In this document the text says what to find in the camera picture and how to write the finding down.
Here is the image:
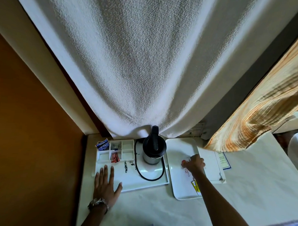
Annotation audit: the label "person's right forearm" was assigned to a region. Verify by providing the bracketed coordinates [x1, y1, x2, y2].
[190, 171, 253, 226]

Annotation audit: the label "yellow sachet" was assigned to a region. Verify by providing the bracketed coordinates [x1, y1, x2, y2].
[190, 179, 202, 196]

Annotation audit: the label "person's right hand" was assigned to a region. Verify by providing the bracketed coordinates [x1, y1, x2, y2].
[180, 153, 206, 178]

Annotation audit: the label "white red-printed sachet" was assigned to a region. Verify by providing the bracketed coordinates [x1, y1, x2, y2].
[181, 159, 194, 179]

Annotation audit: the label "black electric kettle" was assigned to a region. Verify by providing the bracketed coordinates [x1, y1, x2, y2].
[142, 125, 168, 166]

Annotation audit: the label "person's left forearm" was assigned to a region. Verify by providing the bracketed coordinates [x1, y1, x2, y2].
[78, 204, 109, 226]

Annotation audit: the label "white textured curtain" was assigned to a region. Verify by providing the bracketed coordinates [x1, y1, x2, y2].
[4, 0, 298, 148]

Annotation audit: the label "orange striped curtain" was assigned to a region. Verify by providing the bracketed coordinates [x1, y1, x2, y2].
[205, 26, 298, 156]

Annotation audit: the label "white folded card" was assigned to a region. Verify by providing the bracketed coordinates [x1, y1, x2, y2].
[196, 146, 228, 185]

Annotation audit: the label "white printed notice paper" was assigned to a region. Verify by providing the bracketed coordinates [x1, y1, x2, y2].
[184, 121, 206, 139]

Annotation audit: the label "blue sachet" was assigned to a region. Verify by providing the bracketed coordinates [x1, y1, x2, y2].
[96, 138, 110, 151]

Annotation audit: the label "white cushion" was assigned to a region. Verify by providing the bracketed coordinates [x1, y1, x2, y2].
[286, 129, 298, 176]

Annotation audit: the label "silver wristwatch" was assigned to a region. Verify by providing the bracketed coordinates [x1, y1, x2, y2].
[87, 197, 110, 214]

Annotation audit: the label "white flat tray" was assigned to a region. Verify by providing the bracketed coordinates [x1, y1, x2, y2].
[163, 137, 207, 202]

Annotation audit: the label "person's left hand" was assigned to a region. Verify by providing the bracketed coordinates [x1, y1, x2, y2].
[93, 164, 124, 210]

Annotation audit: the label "white compartment tray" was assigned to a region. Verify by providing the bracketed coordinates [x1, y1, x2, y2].
[94, 138, 172, 195]

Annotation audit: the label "black kettle cable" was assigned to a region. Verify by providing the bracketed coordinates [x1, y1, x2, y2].
[132, 139, 166, 182]

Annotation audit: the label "blue-bordered paper card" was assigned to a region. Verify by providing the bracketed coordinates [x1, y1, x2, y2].
[216, 151, 232, 170]

